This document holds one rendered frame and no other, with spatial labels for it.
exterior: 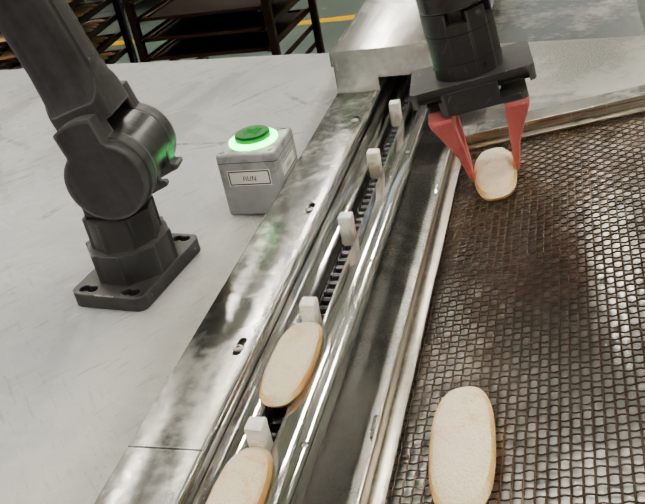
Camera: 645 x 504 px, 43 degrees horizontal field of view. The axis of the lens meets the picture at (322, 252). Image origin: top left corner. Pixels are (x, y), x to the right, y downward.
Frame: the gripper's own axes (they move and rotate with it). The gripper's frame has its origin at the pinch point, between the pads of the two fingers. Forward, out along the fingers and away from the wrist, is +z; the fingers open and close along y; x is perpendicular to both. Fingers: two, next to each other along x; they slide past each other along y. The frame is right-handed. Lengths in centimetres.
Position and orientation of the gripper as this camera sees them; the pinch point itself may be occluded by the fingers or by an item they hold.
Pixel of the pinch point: (493, 163)
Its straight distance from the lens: 74.5
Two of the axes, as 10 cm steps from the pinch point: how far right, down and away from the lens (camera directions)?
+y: 9.4, -2.1, -2.7
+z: 3.1, 8.3, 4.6
